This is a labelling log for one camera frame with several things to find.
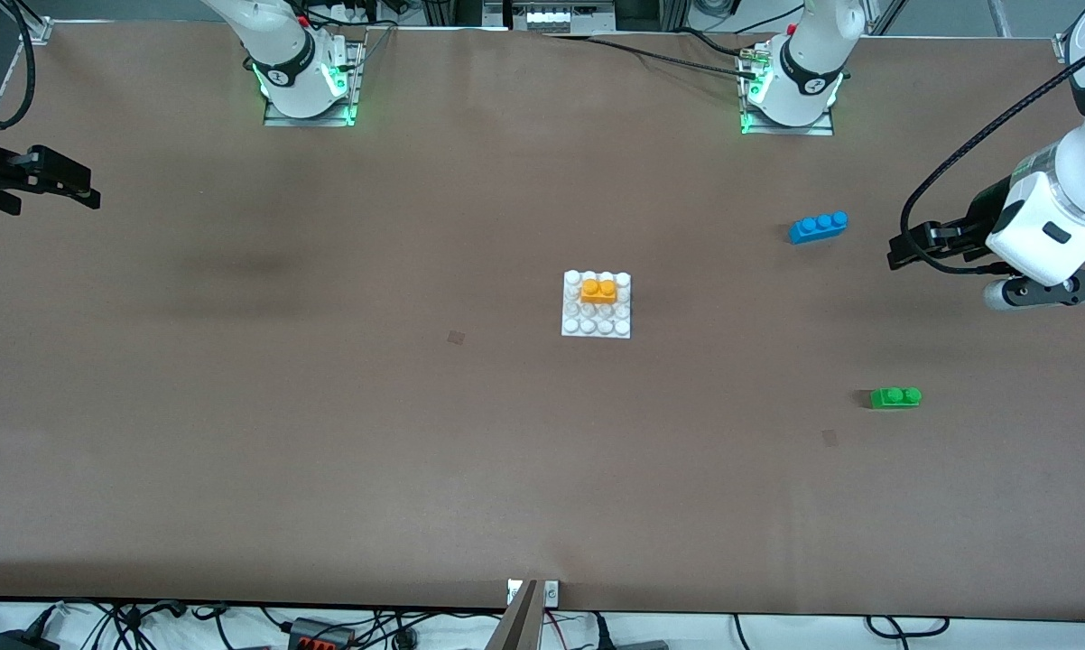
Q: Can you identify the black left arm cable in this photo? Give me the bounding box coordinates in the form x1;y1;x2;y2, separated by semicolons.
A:
900;36;1085;274

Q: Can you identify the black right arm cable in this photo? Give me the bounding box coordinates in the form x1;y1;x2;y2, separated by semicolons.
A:
0;0;36;132

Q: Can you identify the white studded base plate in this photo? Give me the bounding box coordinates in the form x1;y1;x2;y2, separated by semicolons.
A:
561;270;633;340

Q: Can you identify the thick black table cable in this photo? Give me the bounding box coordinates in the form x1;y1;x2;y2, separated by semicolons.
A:
542;32;765;80

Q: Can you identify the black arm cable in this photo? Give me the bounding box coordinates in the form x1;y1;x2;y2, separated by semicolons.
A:
0;0;36;132
900;36;1085;274

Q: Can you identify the black orange power adapter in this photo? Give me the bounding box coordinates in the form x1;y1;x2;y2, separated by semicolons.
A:
288;617;356;650

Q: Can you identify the white metal bracket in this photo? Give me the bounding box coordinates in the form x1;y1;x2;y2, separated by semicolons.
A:
506;580;561;608

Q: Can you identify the white power strip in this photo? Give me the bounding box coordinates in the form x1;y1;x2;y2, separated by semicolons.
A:
511;0;617;35

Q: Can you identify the grey brown post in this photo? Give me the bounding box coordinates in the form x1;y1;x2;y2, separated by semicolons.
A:
487;580;543;650

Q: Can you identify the blue three-stud block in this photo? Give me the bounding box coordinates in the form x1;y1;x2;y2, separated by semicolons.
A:
788;211;850;246

